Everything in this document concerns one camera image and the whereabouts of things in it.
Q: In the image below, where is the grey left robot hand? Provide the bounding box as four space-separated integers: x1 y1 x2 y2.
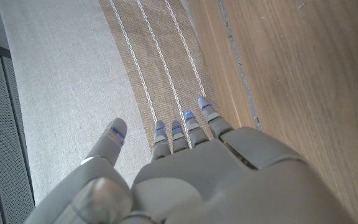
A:
25 97 357 224

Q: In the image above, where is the grey tape outline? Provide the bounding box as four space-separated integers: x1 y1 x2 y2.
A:
218 0 262 131

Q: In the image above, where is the beige striped curtain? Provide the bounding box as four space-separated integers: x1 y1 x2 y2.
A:
0 0 220 206

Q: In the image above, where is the dark perforated panel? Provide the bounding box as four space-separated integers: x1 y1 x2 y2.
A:
0 39 36 224

